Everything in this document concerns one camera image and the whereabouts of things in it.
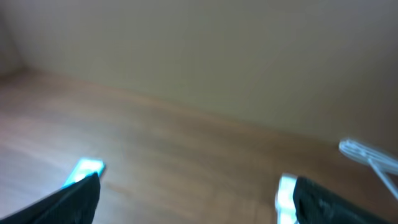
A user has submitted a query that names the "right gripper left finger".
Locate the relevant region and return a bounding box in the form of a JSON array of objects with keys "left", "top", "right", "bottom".
[{"left": 1, "top": 172, "right": 101, "bottom": 224}]

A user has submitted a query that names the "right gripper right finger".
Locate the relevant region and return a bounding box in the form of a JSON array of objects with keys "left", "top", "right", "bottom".
[{"left": 293, "top": 177, "right": 389, "bottom": 224}]

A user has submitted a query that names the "blue screen smartphone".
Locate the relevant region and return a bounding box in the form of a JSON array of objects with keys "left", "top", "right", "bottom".
[{"left": 62, "top": 158, "right": 106, "bottom": 188}]

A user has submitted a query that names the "white power strip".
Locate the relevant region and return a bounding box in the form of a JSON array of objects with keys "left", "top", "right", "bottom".
[{"left": 275, "top": 174, "right": 299, "bottom": 224}]

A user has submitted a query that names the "white power strip cable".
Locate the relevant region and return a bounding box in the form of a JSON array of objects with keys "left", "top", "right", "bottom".
[{"left": 338, "top": 138, "right": 398, "bottom": 202}]

